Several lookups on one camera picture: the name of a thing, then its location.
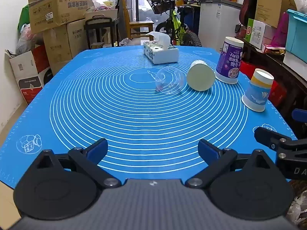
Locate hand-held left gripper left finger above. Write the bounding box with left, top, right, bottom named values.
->
left=29, top=138, right=121, bottom=189

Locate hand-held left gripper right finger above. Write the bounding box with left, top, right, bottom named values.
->
left=186, top=139, right=280, bottom=189

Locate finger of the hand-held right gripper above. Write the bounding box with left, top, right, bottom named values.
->
left=292, top=108, right=307, bottom=125
left=254, top=126, right=299, bottom=150

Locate blue and yellow paper cup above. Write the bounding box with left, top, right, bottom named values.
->
left=241, top=68, right=274, bottom=112

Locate cream paper cup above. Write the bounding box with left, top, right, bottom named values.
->
left=187, top=60, right=216, bottom=92

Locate clear plastic cup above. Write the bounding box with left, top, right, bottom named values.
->
left=155, top=66, right=187, bottom=94

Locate purple paper cup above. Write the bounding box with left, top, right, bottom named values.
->
left=215, top=36, right=244, bottom=84

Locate crumpled clear plastic bag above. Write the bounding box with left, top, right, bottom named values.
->
left=286, top=180, right=307, bottom=228

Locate dark wooden side table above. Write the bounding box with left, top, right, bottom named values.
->
left=236, top=37, right=307, bottom=125

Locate blue silicone mat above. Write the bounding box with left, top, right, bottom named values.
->
left=0, top=44, right=299, bottom=190

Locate teal storage bin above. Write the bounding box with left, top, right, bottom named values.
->
left=285, top=9, right=307, bottom=57

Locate pink bag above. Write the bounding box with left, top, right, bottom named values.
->
left=273, top=12, right=289, bottom=46

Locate green and white box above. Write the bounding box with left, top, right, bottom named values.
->
left=245, top=18, right=275, bottom=51

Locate white and red cardboard box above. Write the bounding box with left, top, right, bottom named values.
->
left=10, top=45, right=53, bottom=104

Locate tissue box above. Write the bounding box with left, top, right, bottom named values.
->
left=143, top=32, right=179, bottom=65

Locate tall cardboard box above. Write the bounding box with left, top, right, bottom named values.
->
left=43, top=19, right=87, bottom=76

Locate brown cardboard box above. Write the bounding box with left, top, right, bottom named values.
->
left=254, top=0, right=297, bottom=28

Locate white chest freezer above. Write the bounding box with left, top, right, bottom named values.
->
left=198, top=0, right=243, bottom=53

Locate dark red instrument bag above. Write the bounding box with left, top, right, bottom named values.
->
left=240, top=0, right=259, bottom=27

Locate green bicycle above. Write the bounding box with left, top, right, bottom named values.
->
left=143, top=0, right=202, bottom=47

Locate black stool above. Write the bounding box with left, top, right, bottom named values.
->
left=84, top=16, right=120, bottom=49

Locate wooden chair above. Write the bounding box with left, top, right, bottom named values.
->
left=122, top=0, right=154, bottom=45

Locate clear bag of snacks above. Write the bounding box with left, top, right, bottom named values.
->
left=92, top=0, right=120, bottom=12

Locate large cardboard box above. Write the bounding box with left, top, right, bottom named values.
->
left=27, top=0, right=94, bottom=34

